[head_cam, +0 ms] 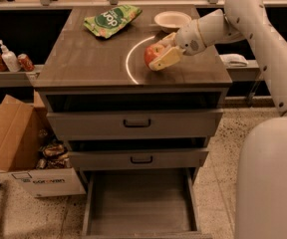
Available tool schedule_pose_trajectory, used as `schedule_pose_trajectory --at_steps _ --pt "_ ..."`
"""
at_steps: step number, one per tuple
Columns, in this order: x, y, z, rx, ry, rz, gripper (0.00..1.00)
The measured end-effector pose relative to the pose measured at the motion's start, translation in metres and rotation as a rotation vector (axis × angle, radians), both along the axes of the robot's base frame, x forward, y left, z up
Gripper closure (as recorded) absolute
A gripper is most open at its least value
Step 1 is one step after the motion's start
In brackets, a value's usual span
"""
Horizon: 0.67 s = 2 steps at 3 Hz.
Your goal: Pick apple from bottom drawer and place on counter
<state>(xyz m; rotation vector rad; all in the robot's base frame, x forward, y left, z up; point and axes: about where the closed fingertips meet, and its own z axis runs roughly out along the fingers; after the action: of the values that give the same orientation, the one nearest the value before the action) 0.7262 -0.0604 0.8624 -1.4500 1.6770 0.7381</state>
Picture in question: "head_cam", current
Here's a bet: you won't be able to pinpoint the grey drawer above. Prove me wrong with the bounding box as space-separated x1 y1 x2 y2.
47 110 222 140
82 168 212 239
69 148 208 170

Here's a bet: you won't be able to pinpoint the bottom grey drawer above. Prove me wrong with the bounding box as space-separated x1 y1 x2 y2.
82 168 212 239

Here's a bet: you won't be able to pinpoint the middle grey drawer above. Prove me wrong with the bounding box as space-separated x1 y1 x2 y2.
69 148 208 170

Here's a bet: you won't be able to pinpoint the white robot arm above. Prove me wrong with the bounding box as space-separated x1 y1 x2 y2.
144 0 287 239

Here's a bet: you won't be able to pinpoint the folded white cloth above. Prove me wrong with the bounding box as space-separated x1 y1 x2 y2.
220 54 248 67

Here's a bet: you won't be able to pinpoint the white printed cardboard box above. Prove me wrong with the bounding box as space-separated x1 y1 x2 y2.
10 168 86 197

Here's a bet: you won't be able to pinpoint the top grey drawer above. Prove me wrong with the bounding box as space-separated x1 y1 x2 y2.
47 110 222 140

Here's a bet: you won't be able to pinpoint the grey drawer cabinet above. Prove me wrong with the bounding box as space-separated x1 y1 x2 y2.
34 5 233 184

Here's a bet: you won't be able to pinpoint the red soda can right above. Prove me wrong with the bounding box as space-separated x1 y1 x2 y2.
18 54 35 72

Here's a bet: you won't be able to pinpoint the red apple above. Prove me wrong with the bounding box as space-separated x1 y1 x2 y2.
143 43 164 66

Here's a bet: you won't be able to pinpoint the brown cardboard box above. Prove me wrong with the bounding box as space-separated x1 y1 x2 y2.
0 95 49 172

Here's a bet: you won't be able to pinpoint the white paper bowl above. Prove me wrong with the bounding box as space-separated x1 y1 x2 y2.
154 11 191 33

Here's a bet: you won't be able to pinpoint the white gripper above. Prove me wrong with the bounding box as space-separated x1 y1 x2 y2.
148 20 206 71

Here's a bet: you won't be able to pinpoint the snack packets in box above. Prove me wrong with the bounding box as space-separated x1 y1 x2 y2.
35 129 71 169

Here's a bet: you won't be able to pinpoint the green chip bag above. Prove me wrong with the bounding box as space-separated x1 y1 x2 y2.
84 5 143 39

